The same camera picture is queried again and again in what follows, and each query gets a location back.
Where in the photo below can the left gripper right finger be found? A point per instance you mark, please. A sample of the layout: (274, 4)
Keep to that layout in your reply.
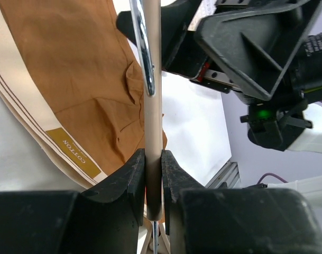
(236, 220)

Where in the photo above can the brown cotton underwear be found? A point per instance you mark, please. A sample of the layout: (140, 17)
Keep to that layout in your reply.
(71, 94)

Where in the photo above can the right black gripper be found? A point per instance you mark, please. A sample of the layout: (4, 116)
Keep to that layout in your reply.
(260, 50)

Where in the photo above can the beige clip hanger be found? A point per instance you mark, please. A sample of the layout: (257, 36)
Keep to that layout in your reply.
(146, 18)

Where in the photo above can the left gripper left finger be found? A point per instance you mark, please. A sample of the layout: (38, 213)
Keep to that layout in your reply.
(103, 219)

